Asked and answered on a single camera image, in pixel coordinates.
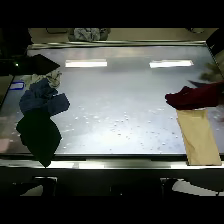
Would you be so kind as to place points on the silver frame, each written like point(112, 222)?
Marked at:
point(116, 164)

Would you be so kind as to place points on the tan garment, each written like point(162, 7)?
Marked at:
point(198, 136)

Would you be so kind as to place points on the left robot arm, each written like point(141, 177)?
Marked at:
point(46, 186)

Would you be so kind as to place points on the blue garment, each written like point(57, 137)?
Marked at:
point(40, 98)

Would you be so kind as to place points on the heap of clothes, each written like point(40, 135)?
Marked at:
point(87, 33)

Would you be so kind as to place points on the red garment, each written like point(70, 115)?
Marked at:
point(193, 96)

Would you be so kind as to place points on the beige patterned garment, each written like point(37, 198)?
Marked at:
point(50, 78)

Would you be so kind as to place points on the black garment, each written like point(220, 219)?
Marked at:
point(40, 136)
point(41, 64)

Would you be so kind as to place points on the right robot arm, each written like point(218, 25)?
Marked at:
point(186, 187)

